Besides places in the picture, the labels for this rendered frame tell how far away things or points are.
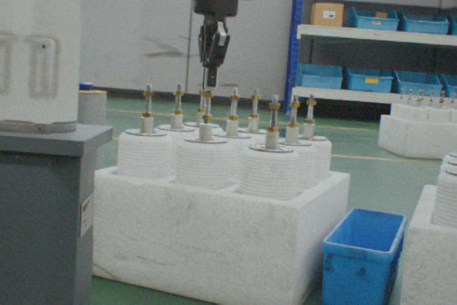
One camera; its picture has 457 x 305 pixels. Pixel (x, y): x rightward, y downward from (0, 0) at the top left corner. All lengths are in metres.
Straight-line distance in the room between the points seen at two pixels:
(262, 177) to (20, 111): 0.46
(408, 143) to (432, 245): 2.32
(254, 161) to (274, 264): 0.16
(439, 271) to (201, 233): 0.37
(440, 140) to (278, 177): 2.35
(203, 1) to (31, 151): 0.50
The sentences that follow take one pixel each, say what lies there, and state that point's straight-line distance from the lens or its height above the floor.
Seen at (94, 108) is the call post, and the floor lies 0.28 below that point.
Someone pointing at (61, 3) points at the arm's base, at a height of 0.43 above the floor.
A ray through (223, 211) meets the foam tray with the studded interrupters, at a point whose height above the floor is 0.15.
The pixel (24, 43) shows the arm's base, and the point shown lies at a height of 0.39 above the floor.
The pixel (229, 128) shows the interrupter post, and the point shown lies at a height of 0.27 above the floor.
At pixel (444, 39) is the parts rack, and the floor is 0.75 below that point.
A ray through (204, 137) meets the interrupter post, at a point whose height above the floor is 0.26.
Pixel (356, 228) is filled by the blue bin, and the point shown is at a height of 0.08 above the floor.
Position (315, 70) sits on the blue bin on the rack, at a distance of 5.97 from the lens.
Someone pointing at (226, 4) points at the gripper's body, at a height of 0.48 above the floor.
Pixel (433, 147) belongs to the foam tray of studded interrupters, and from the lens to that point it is 3.28.
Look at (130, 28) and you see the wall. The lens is 6.27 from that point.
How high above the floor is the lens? 0.38
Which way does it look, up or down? 6 degrees down
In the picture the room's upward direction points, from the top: 4 degrees clockwise
